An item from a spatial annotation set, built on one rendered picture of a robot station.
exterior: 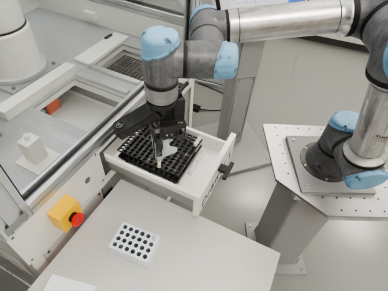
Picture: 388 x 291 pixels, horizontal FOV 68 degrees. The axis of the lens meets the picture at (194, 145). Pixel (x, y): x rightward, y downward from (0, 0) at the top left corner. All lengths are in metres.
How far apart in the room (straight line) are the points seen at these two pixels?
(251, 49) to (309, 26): 1.01
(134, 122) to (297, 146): 0.73
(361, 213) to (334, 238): 0.87
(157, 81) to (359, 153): 0.59
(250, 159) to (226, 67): 1.58
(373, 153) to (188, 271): 0.60
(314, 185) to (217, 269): 0.47
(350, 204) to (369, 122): 0.41
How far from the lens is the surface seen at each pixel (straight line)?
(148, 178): 0.90
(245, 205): 1.93
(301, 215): 1.32
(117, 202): 1.01
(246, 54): 1.73
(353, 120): 1.06
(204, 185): 0.83
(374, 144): 0.88
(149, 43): 0.57
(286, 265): 1.80
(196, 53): 0.58
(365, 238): 2.11
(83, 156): 0.86
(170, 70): 0.59
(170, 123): 0.70
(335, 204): 1.13
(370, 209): 1.18
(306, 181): 1.13
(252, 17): 0.71
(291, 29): 0.73
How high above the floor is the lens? 1.60
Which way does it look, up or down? 47 degrees down
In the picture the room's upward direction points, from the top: 4 degrees clockwise
